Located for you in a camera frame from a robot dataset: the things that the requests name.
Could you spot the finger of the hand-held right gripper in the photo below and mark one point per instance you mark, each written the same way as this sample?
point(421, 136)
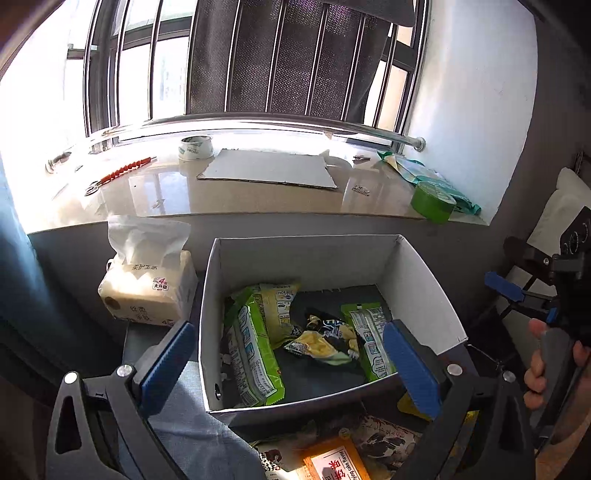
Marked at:
point(552, 317)
point(504, 285)

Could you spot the green tape roll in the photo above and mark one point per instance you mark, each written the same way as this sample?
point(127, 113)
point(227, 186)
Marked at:
point(431, 203)

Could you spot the blue denim cloth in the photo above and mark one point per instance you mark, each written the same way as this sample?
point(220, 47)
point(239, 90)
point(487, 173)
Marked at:
point(203, 438)

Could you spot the orange snack packet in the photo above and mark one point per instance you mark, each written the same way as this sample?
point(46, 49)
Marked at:
point(337, 461)

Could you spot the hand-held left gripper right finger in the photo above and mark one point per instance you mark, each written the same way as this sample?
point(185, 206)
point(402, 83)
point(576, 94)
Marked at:
point(411, 369)

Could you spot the blue curtain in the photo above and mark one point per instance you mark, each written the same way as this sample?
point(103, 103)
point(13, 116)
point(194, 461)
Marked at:
point(18, 258)

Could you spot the metal window railing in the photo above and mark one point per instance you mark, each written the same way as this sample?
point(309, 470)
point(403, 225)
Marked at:
point(258, 122)

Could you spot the yellow snack packet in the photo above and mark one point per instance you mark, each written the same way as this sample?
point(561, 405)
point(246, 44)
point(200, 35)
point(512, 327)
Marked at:
point(309, 344)

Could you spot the white snack packet black lettering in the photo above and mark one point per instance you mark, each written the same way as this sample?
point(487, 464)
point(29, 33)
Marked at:
point(277, 461)

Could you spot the person's right hand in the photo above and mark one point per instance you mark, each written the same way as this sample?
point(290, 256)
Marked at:
point(535, 374)

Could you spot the flat yellow packet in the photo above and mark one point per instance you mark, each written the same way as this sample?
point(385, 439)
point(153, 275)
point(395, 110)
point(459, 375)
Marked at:
point(408, 406)

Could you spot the white snack packet dark print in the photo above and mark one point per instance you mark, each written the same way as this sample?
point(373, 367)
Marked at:
point(388, 443)

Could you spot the small green snack packet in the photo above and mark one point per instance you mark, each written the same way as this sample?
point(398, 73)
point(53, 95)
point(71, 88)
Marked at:
point(369, 337)

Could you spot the white cardboard box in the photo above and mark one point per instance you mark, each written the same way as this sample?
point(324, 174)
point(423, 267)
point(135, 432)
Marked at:
point(323, 258)

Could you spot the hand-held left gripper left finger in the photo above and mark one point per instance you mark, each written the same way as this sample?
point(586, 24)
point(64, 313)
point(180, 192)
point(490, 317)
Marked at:
point(170, 360)

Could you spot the clear tape roll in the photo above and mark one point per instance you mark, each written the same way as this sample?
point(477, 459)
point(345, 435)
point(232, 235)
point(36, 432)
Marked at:
point(196, 148)

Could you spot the green plastic bag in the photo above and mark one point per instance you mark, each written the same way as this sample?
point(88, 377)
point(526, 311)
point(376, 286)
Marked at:
point(438, 182)

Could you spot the white pillow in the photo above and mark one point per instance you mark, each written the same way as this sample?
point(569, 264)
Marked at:
point(563, 207)

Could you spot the large green snack packet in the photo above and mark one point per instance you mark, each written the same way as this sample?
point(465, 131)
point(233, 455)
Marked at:
point(254, 355)

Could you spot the grey cardboard sheet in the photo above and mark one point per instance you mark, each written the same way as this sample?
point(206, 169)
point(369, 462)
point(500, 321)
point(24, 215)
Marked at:
point(268, 168)

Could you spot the person's right forearm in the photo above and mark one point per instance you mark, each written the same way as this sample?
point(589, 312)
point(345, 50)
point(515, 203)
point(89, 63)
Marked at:
point(570, 406)

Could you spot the scissors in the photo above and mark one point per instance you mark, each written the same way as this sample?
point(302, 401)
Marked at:
point(91, 188)

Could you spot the tissue pack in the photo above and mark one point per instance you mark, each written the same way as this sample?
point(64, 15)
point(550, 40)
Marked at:
point(147, 290)

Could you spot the dark mesh cloth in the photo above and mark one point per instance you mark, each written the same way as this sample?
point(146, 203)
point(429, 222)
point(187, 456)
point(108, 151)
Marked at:
point(286, 55)

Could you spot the red beaded stick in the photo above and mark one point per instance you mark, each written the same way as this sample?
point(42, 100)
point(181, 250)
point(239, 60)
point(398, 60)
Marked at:
point(127, 170)

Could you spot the yellow-green snack packet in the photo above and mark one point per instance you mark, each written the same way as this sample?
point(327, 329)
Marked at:
point(277, 309)

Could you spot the dark wooden chair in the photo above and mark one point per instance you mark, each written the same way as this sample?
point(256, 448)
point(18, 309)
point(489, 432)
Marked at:
point(521, 258)

